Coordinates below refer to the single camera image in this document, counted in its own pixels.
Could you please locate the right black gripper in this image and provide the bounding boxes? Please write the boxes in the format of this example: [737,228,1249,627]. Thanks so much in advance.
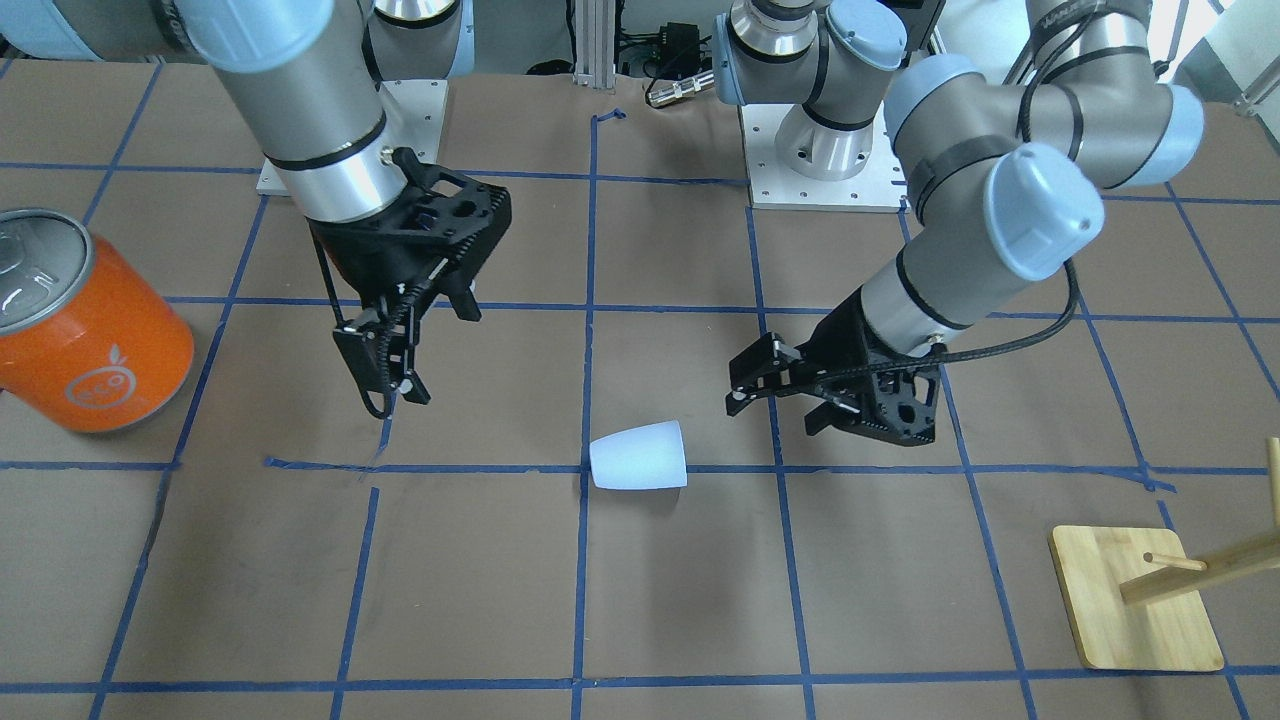
[308,149,512,419]

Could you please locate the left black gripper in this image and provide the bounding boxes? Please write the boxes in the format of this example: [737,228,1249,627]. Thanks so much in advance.
[726,291,940,447]

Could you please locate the pale blue plastic cup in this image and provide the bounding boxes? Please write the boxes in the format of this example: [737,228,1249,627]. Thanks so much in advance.
[589,420,689,491]

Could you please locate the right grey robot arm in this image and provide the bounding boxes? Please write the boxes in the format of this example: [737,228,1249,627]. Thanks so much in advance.
[1,1,513,419]

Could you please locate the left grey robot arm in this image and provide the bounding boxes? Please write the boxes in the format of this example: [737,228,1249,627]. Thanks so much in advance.
[710,1,1204,447]

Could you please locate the wooden cup rack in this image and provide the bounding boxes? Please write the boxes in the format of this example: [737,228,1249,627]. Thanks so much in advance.
[1043,437,1277,673]

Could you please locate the large orange can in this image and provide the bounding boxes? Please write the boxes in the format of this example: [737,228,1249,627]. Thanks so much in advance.
[1,208,195,433]

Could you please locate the black power adapter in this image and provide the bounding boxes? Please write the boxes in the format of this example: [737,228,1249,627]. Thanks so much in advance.
[634,22,704,79]

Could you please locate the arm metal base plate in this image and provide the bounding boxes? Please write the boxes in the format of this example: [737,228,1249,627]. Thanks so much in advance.
[257,79,448,222]
[739,104,908,213]

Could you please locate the silver cable connector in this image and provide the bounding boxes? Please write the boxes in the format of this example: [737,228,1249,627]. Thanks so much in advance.
[645,70,716,109]

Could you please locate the aluminium frame post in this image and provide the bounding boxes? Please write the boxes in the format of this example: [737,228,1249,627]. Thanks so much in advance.
[567,1,622,94]

